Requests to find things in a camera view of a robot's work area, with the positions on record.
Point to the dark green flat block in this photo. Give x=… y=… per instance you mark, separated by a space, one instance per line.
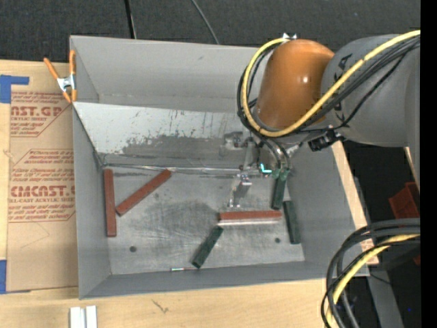
x=207 y=248
x=292 y=222
x=278 y=193

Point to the grey metal bin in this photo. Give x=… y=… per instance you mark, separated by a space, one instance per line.
x=170 y=74

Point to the black cylinder on white bracket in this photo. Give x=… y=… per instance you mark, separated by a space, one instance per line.
x=322 y=142

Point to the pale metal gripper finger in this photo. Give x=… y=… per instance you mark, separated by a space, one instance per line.
x=250 y=156
x=241 y=190

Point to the brown cardboard board red print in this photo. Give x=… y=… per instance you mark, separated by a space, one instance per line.
x=37 y=244

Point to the red-brown flat block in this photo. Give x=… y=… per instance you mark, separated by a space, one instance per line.
x=143 y=192
x=249 y=215
x=110 y=203

